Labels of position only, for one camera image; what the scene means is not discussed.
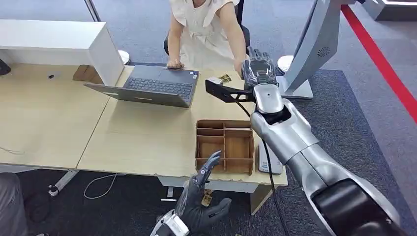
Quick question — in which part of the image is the grey metal pole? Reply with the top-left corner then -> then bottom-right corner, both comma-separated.
84,0 -> 101,23

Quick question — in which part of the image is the black floor cable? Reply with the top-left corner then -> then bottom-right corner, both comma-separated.
24,192 -> 55,224

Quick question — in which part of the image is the brown cardboard box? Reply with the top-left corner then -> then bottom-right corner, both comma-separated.
72,64 -> 104,86

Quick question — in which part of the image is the red floor tape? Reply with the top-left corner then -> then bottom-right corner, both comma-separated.
340,4 -> 417,124

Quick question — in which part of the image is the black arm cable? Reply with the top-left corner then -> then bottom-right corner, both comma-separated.
233,99 -> 291,236

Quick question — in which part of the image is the wooden compartment box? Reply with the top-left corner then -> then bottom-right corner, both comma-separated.
195,119 -> 255,176

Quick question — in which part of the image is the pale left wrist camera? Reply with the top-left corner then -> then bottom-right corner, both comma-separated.
150,210 -> 190,236

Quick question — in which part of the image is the dark carpet mat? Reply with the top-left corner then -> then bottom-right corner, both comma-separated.
16,61 -> 417,236

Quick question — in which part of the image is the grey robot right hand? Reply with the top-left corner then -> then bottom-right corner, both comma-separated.
241,46 -> 279,90

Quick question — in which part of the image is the person's right hand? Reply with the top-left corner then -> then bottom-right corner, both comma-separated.
167,59 -> 185,70

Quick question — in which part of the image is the grey laptop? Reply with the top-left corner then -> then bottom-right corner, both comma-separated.
84,65 -> 200,109

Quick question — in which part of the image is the white desk leg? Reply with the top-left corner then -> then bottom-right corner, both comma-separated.
48,169 -> 79,198

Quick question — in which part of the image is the grey kiosk stand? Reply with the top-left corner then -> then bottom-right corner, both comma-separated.
276,0 -> 357,100

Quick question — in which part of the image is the white round base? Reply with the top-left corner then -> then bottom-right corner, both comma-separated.
118,50 -> 131,66
277,55 -> 295,75

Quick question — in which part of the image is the white desktop device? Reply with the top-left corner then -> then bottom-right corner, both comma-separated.
257,140 -> 283,175

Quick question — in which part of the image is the grey platform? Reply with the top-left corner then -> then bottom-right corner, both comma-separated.
363,0 -> 417,23

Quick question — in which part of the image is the white cabinet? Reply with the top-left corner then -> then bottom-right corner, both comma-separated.
0,19 -> 125,87

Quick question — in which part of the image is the person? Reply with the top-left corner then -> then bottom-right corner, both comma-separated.
166,0 -> 251,79

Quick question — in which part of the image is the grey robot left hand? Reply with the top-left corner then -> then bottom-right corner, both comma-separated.
175,150 -> 233,235

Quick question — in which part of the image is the dark grey bulky object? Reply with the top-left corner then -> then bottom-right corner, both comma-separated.
0,173 -> 29,236

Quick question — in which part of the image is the white floor cable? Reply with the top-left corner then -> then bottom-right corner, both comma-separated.
84,173 -> 126,200

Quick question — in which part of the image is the person's left hand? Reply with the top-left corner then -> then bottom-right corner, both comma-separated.
234,60 -> 245,79

